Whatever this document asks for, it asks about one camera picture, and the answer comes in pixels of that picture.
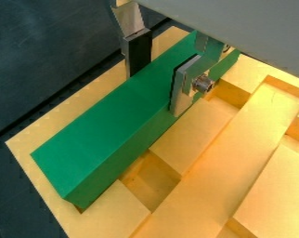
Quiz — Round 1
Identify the green rectangular block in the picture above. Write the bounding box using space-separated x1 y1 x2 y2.
30 33 240 209

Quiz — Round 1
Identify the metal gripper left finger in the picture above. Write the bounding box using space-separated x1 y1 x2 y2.
109 0 152 77

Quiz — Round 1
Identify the yellow slotted board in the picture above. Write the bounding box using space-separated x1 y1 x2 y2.
5 25 299 238

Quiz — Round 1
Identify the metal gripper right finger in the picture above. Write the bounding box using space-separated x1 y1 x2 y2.
169 32 229 117

